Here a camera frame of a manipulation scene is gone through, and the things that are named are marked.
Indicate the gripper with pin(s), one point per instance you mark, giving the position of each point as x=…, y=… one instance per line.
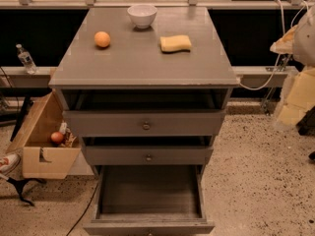
x=305, y=39

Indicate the yellow sponge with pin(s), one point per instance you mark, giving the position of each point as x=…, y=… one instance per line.
x=175, y=43

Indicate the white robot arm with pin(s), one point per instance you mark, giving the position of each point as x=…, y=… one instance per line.
x=304, y=39

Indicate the grey top drawer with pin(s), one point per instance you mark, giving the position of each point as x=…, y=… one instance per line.
x=144, y=112

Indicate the grey drawer cabinet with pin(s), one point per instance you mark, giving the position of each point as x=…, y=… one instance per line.
x=134, y=60

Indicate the grey middle drawer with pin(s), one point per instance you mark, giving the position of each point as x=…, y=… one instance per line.
x=147, y=150

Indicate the grey open bottom drawer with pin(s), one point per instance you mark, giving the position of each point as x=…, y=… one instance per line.
x=155, y=200

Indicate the metal tripod pole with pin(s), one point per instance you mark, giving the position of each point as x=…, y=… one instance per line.
x=279, y=67

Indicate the white bowl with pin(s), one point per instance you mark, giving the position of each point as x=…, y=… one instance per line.
x=142, y=16

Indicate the orange fruit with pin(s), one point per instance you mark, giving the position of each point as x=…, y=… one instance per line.
x=102, y=39

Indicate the small white item in box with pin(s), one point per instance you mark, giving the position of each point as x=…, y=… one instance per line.
x=63, y=128

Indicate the red apple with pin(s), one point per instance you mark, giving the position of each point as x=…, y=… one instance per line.
x=57, y=138

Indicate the clear water bottle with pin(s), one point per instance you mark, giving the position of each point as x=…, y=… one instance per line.
x=26, y=59

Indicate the cardboard box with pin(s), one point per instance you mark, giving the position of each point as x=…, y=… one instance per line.
x=40, y=157

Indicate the white and red sneaker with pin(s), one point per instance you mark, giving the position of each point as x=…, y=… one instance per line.
x=9, y=163

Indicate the black stand leg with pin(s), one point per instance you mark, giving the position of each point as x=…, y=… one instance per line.
x=19, y=186

